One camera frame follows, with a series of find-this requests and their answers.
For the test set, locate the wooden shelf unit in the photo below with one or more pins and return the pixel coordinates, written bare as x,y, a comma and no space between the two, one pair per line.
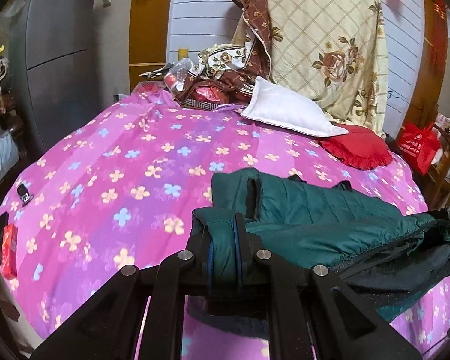
437,181

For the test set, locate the red ruffled cushion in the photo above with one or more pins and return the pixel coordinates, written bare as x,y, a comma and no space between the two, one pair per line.
360,148

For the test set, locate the brown floral blanket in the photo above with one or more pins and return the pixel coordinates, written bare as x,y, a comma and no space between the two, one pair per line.
233,67

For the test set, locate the pink plastic package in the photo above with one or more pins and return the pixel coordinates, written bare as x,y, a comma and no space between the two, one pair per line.
210,94

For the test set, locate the white pillow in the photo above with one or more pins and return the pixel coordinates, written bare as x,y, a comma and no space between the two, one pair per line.
275,105

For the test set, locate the grey refrigerator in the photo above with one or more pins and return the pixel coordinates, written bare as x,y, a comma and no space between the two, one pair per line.
52,69

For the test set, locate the dark green puffer jacket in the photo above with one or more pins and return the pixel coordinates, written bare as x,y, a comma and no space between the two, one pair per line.
389,258

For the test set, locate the white plastic bag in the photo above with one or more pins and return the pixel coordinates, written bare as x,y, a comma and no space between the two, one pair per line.
2,153

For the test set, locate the red box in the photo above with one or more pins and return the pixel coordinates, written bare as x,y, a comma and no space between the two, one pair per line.
9,252

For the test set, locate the red shopping bag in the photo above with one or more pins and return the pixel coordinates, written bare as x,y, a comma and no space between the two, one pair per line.
418,146

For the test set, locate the cream floral quilt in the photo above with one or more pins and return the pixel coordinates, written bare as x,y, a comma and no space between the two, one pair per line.
332,51

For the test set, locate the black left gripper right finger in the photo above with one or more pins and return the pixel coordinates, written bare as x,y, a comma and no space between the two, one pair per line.
310,313

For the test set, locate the black car key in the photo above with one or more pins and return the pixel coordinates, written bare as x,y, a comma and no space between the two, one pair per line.
25,196

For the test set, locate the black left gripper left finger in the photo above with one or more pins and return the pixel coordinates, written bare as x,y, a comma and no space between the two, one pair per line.
137,314

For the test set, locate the pink floral bed sheet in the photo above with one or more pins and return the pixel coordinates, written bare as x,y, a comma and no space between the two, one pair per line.
122,190

